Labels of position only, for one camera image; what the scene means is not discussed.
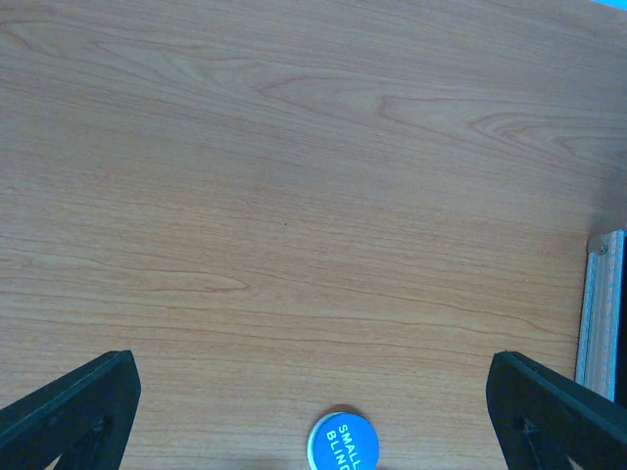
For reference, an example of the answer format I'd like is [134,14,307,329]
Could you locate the blue small blind button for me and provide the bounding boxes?
[306,411,380,470]

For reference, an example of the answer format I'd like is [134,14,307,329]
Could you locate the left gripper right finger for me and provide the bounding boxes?
[486,352,626,469]

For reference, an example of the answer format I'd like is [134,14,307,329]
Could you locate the aluminium poker case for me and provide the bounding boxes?
[575,228,626,401]

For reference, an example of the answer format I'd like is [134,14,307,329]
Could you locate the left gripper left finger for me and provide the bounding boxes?
[1,351,141,469]

